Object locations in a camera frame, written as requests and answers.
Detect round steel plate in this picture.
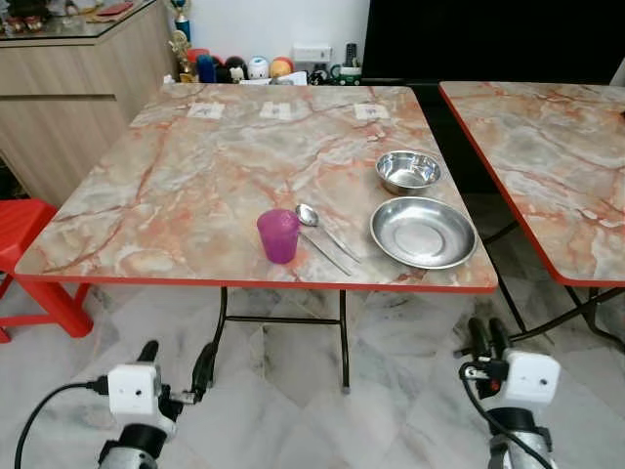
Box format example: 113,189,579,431
370,196,479,271

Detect purple plastic cup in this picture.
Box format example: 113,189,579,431
257,208,300,265

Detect thin silver metal utensil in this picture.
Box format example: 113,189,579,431
298,228,354,277

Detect plain marble folding table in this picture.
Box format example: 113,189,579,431
438,81,625,354

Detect red plastic stool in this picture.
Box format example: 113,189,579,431
0,198,95,344

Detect small steel bowl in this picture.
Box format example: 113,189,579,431
376,149,442,195

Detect silver metal spoon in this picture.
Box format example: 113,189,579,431
296,203,361,263

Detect marble folding table with labels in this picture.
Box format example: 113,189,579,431
15,82,499,394

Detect white paper label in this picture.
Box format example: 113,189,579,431
259,103,296,122
187,103,226,121
354,104,390,122

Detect light wooden cabinet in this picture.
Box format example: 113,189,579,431
0,0,178,207

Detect blue cylinder toy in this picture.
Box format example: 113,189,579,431
195,56,217,84

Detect black round toy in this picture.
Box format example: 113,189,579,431
226,56,249,82

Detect gold and blue trophy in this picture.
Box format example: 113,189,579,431
167,0,196,84

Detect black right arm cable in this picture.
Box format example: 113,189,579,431
458,363,529,469

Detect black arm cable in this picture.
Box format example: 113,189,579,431
14,380,109,469
458,363,529,469

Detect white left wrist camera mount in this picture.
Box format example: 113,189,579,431
106,362,161,418

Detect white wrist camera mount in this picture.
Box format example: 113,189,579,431
106,362,161,418
502,351,562,407

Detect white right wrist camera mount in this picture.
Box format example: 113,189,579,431
502,351,562,407

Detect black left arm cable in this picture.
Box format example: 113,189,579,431
14,380,109,469

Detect white wall socket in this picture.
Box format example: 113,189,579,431
293,43,333,64

